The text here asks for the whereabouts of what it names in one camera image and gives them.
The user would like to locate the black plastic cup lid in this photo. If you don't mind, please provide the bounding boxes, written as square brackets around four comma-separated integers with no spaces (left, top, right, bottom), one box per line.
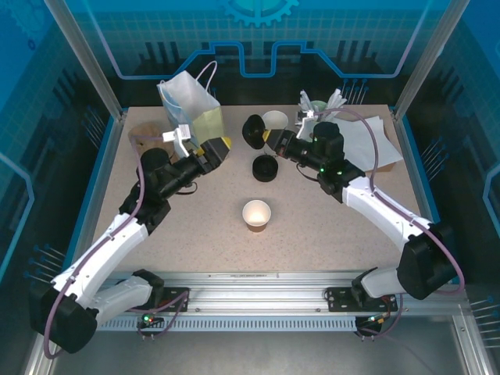
[241,114,269,150]

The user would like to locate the brown pulp cup carrier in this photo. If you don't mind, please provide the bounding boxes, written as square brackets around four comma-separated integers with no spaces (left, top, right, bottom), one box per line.
[127,121,175,157]

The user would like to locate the printed paper gift bag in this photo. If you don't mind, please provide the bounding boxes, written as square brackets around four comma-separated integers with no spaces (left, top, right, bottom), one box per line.
[155,60,226,148]

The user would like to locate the brown paper coffee cup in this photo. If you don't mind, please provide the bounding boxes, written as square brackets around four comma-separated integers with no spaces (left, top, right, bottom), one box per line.
[241,199,273,234]

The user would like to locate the stack of black lids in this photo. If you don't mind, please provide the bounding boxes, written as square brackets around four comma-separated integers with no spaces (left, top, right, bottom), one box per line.
[252,154,280,184]

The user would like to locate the stack of white paper cups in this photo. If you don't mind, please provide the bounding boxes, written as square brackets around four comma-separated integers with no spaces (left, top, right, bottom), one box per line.
[261,110,290,132]

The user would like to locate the stack of white napkins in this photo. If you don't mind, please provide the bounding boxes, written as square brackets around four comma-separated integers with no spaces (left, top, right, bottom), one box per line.
[339,116,403,172]

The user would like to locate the small circuit board with LEDs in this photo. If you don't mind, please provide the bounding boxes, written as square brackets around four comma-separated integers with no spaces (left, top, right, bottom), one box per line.
[137,311,164,330]
[357,312,391,327]

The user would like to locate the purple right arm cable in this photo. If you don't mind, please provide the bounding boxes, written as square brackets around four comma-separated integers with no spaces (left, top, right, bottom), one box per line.
[316,108,466,341]

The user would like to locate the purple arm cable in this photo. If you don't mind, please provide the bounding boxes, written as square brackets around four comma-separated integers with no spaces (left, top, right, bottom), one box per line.
[41,134,191,359]
[316,108,466,341]

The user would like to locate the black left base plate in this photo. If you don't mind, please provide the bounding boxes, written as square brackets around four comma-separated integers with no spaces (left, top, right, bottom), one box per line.
[152,287,191,313]

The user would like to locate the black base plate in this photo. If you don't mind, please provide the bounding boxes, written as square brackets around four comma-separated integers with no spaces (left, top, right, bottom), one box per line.
[326,287,403,313]
[152,287,191,313]

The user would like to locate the aluminium frame post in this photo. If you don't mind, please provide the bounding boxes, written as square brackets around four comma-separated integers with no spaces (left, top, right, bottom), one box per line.
[392,0,468,120]
[43,0,128,120]

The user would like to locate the aluminium mounting rail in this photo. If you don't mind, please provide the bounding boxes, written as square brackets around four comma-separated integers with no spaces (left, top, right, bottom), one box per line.
[50,269,481,318]

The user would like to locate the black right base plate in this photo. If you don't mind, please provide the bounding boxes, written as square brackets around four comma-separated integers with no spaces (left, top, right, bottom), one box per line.
[326,287,403,313]

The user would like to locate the white slotted cable duct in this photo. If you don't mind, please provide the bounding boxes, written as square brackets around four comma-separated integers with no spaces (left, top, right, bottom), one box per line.
[95,316,359,332]

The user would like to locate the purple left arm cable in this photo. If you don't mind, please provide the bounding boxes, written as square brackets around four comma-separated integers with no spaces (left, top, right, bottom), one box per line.
[41,134,191,359]

